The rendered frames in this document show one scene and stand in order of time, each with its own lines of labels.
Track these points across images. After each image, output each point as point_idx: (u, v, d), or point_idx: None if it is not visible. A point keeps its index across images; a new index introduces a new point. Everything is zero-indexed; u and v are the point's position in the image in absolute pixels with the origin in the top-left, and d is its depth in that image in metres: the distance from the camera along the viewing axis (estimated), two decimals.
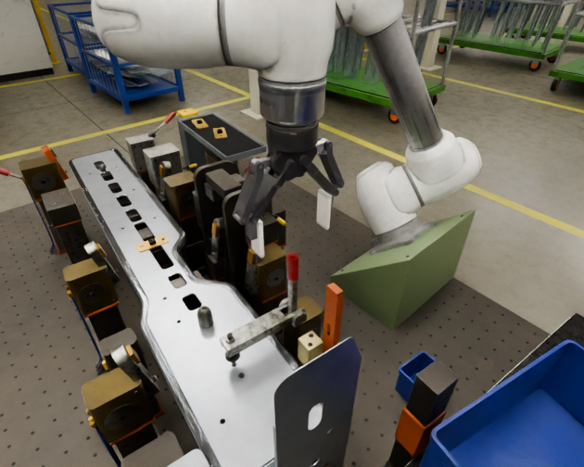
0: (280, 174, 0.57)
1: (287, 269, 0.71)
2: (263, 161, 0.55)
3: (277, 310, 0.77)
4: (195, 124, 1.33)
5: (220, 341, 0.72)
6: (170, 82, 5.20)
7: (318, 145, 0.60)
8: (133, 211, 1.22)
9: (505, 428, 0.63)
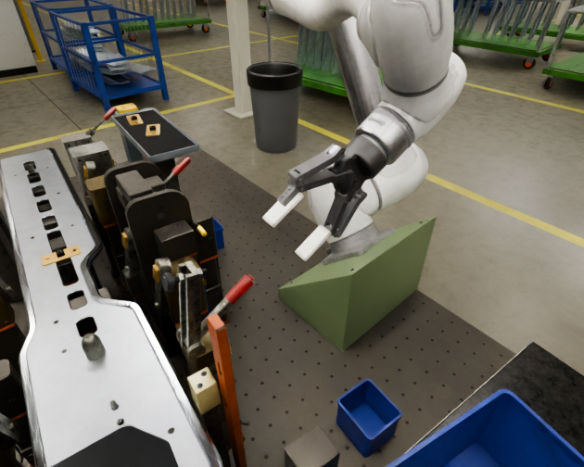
0: (341, 173, 0.65)
1: (236, 286, 0.66)
2: (342, 153, 0.63)
3: None
4: (128, 120, 1.20)
5: (187, 262, 0.59)
6: (153, 80, 5.07)
7: (360, 188, 0.71)
8: (52, 218, 1.08)
9: None
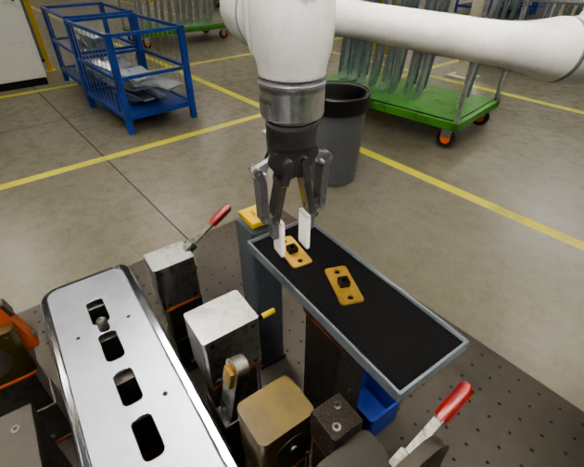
0: (282, 177, 0.58)
1: None
2: (260, 167, 0.56)
3: None
4: None
5: None
6: (179, 95, 4.54)
7: (320, 152, 0.60)
8: None
9: None
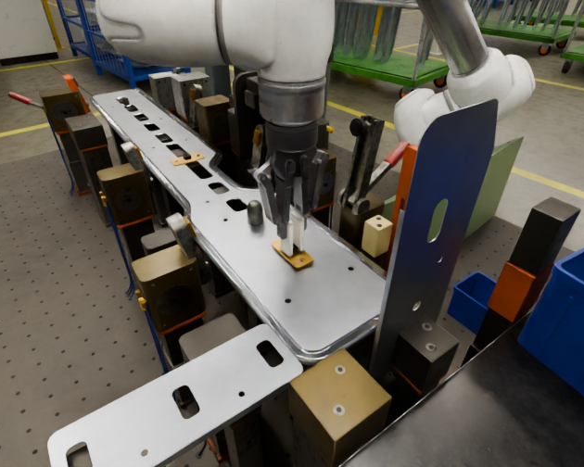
0: (285, 177, 0.58)
1: (396, 150, 0.72)
2: (264, 170, 0.56)
3: (357, 183, 0.72)
4: (284, 256, 0.68)
5: (368, 114, 0.65)
6: None
7: (317, 151, 0.60)
8: (162, 136, 1.15)
9: None
